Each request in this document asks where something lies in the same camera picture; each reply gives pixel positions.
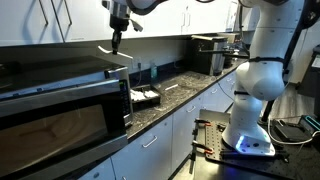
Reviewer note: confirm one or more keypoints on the orange black bar clamp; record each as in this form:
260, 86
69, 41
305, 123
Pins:
203, 122
203, 148

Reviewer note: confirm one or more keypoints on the teal edged black box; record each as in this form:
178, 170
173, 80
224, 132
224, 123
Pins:
311, 122

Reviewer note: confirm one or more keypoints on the white upper cabinets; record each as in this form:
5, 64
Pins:
66, 20

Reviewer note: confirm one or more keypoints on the white lower cabinets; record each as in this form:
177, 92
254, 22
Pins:
160, 146

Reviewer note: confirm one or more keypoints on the black device on stand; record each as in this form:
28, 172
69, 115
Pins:
311, 13

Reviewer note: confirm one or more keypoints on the black plastic tray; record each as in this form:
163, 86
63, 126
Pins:
146, 102

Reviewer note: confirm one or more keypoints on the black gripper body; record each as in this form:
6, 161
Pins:
119, 22

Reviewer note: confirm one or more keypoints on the white cabinets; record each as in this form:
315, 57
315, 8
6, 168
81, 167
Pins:
160, 146
66, 20

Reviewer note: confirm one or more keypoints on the white wall outlet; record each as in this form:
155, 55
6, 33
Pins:
136, 62

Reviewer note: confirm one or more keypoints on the black silver coffee machine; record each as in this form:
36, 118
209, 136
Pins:
208, 55

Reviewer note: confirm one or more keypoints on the loose white wrapped cutlery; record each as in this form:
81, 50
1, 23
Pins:
151, 94

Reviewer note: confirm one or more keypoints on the white plastic utensil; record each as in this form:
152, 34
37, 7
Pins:
171, 87

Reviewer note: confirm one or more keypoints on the white plastic fork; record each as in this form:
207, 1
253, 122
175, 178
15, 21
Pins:
104, 51

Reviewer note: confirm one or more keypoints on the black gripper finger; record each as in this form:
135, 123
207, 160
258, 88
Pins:
119, 40
114, 41

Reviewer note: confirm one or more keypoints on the black stainless microwave oven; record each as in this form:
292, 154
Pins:
60, 116

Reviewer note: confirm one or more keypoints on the black box with white label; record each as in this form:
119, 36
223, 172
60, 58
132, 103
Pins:
311, 76

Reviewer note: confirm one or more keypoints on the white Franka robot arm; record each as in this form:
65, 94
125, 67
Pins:
263, 80

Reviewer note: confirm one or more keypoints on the black power box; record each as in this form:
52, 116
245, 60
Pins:
290, 131

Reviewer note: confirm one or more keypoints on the black stand pole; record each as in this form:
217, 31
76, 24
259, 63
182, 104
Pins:
290, 53

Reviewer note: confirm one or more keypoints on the clear bag of white cutlery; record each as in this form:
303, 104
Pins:
136, 96

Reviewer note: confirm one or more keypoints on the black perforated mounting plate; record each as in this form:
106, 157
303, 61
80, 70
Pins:
213, 140

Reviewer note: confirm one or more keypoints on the clear soap bottle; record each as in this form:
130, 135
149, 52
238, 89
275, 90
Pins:
153, 70

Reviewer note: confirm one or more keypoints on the dark kitchen appliance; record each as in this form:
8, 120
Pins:
235, 50

